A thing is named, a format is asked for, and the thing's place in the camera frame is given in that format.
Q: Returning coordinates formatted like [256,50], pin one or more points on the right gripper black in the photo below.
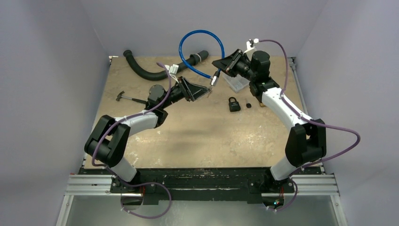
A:
[235,63]

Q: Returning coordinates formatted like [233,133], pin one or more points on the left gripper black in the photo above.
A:
[184,89]

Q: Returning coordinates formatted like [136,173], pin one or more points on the blue cable lock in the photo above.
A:
[199,54]

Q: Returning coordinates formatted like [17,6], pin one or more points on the black padlock with key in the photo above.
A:
[233,105]

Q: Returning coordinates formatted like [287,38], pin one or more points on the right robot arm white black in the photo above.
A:
[306,141]

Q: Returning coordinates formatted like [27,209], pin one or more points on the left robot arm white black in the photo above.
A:
[108,140]

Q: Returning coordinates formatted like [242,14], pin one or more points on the clear plastic organizer box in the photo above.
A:
[237,83]

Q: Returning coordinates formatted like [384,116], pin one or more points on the black claw hammer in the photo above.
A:
[122,96]

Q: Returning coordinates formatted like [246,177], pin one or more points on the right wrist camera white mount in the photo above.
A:
[250,44]

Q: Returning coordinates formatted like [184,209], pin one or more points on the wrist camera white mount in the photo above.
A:
[250,44]
[173,70]

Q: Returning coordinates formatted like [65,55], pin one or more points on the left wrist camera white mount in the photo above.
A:
[173,70]

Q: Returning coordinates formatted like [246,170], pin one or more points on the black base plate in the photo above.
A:
[245,184]

